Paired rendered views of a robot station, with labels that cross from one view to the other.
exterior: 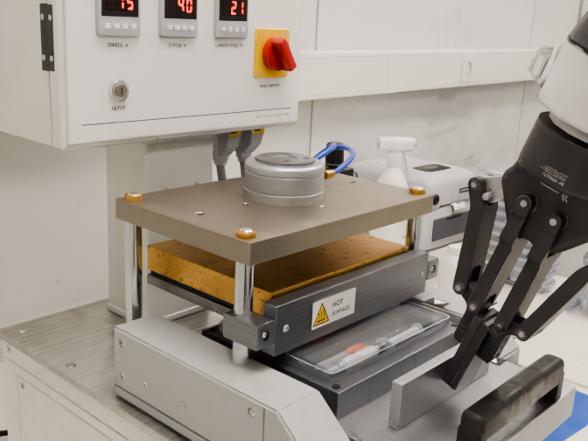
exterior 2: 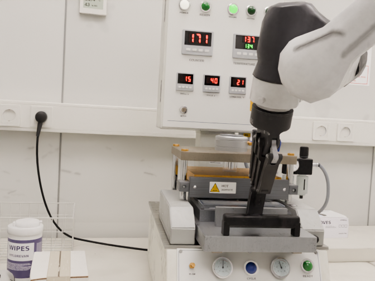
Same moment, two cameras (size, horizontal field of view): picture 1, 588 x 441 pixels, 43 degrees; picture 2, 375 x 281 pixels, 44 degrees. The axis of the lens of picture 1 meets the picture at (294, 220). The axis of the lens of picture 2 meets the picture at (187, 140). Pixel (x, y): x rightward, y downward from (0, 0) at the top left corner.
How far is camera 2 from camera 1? 0.67 m
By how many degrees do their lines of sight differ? 41
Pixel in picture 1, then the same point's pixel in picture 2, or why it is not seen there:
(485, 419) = (227, 216)
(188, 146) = not seen: hidden behind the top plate
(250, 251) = (181, 154)
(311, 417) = (182, 212)
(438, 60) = not seen: outside the picture
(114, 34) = (182, 90)
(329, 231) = (224, 156)
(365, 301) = (243, 190)
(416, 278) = (280, 190)
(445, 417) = (239, 229)
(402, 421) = (218, 223)
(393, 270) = not seen: hidden behind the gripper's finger
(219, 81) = (231, 111)
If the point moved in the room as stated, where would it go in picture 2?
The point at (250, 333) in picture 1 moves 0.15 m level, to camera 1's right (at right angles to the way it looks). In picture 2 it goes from (179, 184) to (235, 195)
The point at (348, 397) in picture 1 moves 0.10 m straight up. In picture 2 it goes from (206, 214) to (208, 166)
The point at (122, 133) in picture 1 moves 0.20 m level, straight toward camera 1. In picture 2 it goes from (184, 125) to (145, 125)
